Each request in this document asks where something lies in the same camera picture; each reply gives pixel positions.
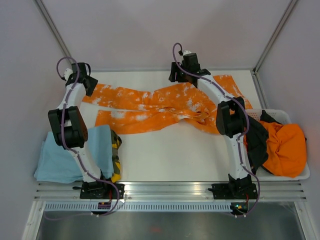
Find orange white tie-dye trousers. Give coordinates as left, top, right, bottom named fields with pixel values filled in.
left=81, top=74, right=254, bottom=136

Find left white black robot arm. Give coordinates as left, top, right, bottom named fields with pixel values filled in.
left=48, top=62, right=112, bottom=200

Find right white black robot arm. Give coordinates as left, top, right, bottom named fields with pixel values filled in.
left=169, top=50, right=259, bottom=200

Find camouflage yellow folded trousers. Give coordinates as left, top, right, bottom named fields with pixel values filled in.
left=110, top=130, right=122, bottom=183

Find light blue folded trousers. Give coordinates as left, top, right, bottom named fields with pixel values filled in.
left=33, top=125, right=114, bottom=184

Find black garment in basket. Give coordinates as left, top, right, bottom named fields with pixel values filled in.
left=243, top=109, right=308, bottom=176

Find white plastic laundry basket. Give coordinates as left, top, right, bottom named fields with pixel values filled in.
left=246, top=108, right=311, bottom=181

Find plain orange garment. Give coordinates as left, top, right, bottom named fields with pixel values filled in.
left=243, top=119, right=308, bottom=178

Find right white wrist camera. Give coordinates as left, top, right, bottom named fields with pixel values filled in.
left=180, top=50, right=192, bottom=56

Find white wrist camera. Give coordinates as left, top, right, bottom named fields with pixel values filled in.
left=180, top=50, right=192, bottom=56
left=62, top=68, right=73, bottom=81

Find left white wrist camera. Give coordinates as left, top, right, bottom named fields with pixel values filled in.
left=62, top=68, right=73, bottom=81

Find left aluminium frame post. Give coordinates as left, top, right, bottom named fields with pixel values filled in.
left=32, top=0, right=72, bottom=57

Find aluminium frame post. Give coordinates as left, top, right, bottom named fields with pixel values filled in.
left=252, top=0, right=300, bottom=75
left=32, top=0, right=72, bottom=57

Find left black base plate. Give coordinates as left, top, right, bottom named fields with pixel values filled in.
left=72, top=181, right=118, bottom=200

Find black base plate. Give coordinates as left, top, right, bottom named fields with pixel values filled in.
left=207, top=183, right=258, bottom=200
left=72, top=181, right=118, bottom=200

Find right aluminium frame post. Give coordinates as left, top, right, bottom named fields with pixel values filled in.
left=252, top=0, right=300, bottom=75

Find white slotted cable duct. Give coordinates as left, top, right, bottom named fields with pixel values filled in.
left=44, top=201, right=232, bottom=212

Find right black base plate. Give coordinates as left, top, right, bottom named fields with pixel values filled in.
left=207, top=183, right=258, bottom=200

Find aluminium mounting rail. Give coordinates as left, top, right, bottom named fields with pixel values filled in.
left=33, top=181, right=307, bottom=202

